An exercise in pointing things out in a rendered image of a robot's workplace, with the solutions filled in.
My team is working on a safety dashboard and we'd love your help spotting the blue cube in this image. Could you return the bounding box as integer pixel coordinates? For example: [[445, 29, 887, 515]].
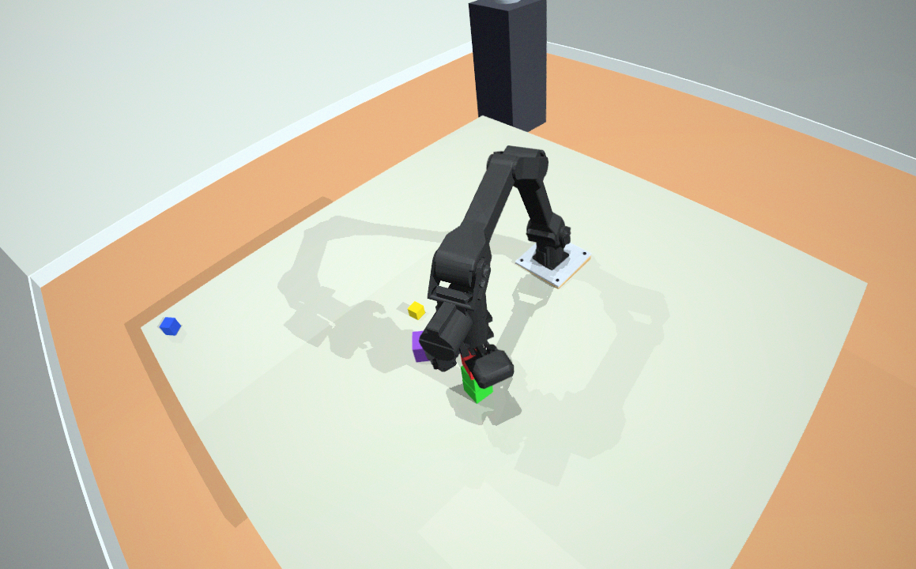
[[159, 317, 181, 335]]

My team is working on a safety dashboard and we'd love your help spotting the purple block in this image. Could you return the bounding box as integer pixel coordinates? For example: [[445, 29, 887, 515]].
[[412, 331, 430, 362]]

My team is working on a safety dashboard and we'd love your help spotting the green block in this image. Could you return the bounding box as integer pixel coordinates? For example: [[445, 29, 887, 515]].
[[461, 365, 481, 392], [462, 380, 492, 404]]

